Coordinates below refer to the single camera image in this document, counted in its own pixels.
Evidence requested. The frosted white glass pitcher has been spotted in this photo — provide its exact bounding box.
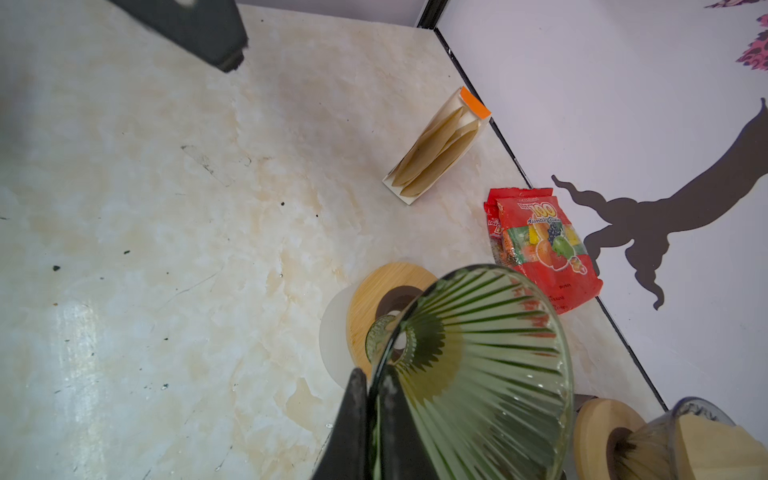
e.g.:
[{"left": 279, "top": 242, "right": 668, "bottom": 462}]
[{"left": 319, "top": 282, "right": 360, "bottom": 390}]

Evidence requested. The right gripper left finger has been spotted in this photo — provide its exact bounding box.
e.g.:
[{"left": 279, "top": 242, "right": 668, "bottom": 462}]
[{"left": 312, "top": 368, "right": 369, "bottom": 480}]

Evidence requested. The brown paper coffee filter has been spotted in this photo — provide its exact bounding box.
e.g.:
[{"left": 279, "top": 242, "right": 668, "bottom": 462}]
[{"left": 675, "top": 414, "right": 767, "bottom": 480}]

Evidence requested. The green glass dripper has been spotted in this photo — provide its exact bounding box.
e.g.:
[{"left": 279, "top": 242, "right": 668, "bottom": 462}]
[{"left": 366, "top": 264, "right": 574, "bottom": 479}]

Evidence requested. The coffee filter paper box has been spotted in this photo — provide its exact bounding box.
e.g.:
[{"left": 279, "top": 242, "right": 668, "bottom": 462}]
[{"left": 383, "top": 86, "right": 491, "bottom": 205}]

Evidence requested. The wooden dripper ring stand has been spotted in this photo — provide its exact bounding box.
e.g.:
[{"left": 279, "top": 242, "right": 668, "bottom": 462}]
[{"left": 573, "top": 398, "right": 646, "bottom": 480}]

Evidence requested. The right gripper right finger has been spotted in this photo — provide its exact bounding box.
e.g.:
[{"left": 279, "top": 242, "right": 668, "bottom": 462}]
[{"left": 378, "top": 367, "right": 438, "bottom": 479}]

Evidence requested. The red snack bag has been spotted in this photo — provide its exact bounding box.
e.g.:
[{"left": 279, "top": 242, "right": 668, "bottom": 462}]
[{"left": 484, "top": 188, "right": 603, "bottom": 314}]

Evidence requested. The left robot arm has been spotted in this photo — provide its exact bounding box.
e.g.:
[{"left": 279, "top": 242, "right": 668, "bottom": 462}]
[{"left": 112, "top": 0, "right": 248, "bottom": 73}]

